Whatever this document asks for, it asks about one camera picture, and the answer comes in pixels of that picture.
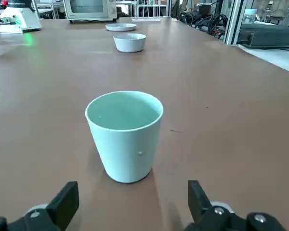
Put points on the black power supply box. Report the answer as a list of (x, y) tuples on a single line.
[(269, 36)]

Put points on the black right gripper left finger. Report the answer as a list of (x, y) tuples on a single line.
[(62, 204)]

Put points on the white toaster oven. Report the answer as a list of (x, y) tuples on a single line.
[(110, 9)]

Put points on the green plastic cup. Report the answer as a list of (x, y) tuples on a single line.
[(125, 154)]

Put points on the larger grey plate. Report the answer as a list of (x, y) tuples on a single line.
[(120, 27)]

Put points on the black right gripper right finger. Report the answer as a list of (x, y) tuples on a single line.
[(200, 207)]

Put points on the smaller grey bowl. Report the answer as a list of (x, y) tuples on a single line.
[(130, 44)]

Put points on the aluminium frame post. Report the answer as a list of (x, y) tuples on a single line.
[(233, 24)]

